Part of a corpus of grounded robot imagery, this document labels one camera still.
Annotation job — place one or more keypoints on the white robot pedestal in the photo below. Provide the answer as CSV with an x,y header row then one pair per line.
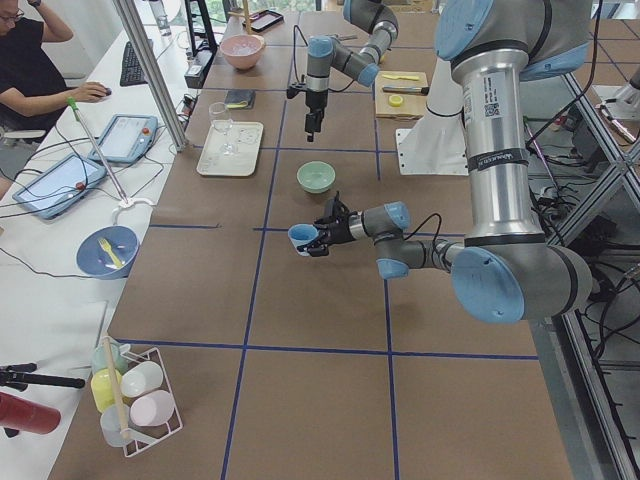
x,y
435,145

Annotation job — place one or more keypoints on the pink bowl of ice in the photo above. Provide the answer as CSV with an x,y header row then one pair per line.
x,y
243,51

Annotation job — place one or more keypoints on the white wire cup rack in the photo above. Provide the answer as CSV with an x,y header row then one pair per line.
x,y
140,409

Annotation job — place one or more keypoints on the wooden mug tree stand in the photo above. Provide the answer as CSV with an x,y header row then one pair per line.
x,y
240,10

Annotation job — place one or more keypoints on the metal ice scoop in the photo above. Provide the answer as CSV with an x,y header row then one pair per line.
x,y
344,37

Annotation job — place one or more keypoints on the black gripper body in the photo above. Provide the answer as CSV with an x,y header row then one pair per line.
x,y
315,101
341,230

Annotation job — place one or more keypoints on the seated person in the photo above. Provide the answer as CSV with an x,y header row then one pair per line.
x,y
34,93

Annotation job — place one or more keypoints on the black keyboard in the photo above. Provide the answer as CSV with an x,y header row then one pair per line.
x,y
132,73

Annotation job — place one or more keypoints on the yellow plastic fork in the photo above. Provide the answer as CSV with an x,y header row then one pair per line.
x,y
108,249

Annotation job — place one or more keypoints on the wooden cutting board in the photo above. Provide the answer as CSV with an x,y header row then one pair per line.
x,y
413,106

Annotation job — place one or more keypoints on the aluminium frame post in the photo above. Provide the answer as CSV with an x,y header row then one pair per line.
x,y
135,30

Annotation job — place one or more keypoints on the blue bowl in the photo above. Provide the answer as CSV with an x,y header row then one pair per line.
x,y
95,263

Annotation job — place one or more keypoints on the lemon half slice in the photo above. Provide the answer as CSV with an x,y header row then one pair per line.
x,y
396,100

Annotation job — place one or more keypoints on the light green bowl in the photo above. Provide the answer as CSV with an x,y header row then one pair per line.
x,y
316,177

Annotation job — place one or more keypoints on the cream bear tray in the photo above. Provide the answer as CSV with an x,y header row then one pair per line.
x,y
232,155

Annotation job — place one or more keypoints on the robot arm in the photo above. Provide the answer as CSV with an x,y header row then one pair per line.
x,y
504,271
326,52

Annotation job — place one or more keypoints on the black tripod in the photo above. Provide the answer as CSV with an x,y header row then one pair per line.
x,y
20,376

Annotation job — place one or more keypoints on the red bottle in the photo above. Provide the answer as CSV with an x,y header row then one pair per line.
x,y
18,415

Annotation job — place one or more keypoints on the near teach pendant tablet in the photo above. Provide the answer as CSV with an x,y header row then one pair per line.
x,y
59,187

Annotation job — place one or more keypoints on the green tipped metal rod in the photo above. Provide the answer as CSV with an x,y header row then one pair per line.
x,y
126,203

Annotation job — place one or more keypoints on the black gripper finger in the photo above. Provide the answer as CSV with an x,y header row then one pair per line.
x,y
314,248
310,126
322,224
318,116

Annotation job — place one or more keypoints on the teach pendant tablet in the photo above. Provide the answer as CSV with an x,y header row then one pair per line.
x,y
59,187
127,138

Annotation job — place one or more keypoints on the far teach pendant tablet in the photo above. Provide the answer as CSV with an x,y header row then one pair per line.
x,y
127,138

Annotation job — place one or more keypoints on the light blue plastic cup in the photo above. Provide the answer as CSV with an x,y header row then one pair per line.
x,y
301,235

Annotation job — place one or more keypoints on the clear wine glass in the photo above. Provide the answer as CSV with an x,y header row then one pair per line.
x,y
221,121

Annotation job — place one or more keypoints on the yellow plastic knife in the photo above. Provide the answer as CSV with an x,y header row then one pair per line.
x,y
400,77

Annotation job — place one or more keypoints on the metal handled knife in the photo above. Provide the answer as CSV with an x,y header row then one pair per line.
x,y
408,90

